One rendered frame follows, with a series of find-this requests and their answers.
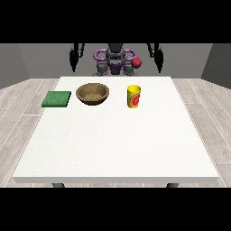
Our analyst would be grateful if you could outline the brown wooden bowl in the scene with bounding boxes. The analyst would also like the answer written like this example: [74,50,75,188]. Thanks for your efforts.
[75,82,110,106]

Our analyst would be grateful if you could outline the green square pad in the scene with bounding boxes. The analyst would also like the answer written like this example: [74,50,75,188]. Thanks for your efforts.
[41,90,72,108]

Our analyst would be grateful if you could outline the small red ball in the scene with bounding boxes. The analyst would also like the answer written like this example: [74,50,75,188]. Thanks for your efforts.
[131,57,143,69]

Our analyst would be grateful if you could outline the yellow cup with melon print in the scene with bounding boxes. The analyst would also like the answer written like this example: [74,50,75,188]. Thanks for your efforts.
[126,84,142,109]

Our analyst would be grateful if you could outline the grey robot trunk purple rings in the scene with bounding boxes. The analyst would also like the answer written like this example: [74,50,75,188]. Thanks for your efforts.
[92,43,139,77]

